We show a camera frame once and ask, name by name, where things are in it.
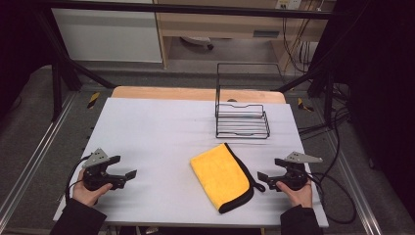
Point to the aluminium floor rail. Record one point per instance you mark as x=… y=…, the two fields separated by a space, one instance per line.
x=354 y=186
x=36 y=153

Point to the white wall power outlet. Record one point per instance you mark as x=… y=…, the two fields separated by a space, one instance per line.
x=288 y=4

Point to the wooden table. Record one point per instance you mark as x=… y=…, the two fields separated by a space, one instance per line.
x=169 y=93

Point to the person's right hand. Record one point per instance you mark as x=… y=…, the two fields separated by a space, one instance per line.
x=298 y=197

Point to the black curtain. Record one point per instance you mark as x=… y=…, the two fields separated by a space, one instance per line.
x=19 y=49
x=385 y=98

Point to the white cabinet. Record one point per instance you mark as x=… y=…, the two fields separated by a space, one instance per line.
x=107 y=36

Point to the white table cover sheet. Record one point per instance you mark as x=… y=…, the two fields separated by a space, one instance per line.
x=156 y=137

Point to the black horizontal frame bar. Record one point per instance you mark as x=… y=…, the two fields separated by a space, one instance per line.
x=195 y=9

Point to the yellow towel with black trim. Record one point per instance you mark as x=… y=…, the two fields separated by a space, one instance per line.
x=220 y=176

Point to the light wooden desk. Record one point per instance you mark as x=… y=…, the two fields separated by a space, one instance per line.
x=228 y=24

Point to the person's left hand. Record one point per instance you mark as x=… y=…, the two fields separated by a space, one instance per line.
x=85 y=195

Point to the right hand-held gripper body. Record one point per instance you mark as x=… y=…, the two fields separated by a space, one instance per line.
x=292 y=176

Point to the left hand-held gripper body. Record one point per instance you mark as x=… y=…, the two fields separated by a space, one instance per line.
x=98 y=178

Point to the yellow black floor tape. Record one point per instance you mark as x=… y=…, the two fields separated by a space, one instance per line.
x=304 y=105
x=93 y=100

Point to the chair base with caster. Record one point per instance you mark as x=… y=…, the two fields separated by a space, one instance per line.
x=197 y=40

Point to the black metal frame stand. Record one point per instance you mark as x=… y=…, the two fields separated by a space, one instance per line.
x=57 y=84
x=328 y=81

